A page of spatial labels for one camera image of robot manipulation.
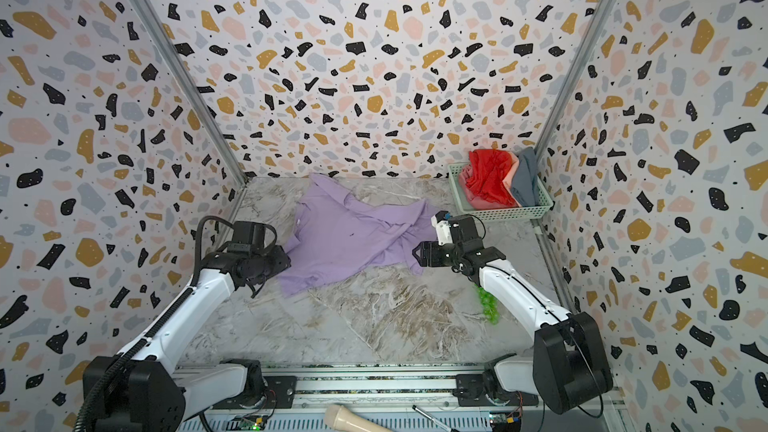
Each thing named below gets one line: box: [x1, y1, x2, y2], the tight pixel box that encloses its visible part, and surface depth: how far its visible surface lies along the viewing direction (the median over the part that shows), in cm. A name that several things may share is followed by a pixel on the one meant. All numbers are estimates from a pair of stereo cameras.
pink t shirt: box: [459, 152, 522, 210], surface depth 112 cm
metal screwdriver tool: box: [412, 404, 460, 432], surface depth 72 cm
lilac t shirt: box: [278, 173, 434, 297], surface depth 108 cm
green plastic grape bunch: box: [474, 284, 500, 325], surface depth 89 cm
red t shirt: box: [464, 148, 519, 207], surface depth 112 cm
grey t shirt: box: [511, 147, 541, 207], surface depth 111 cm
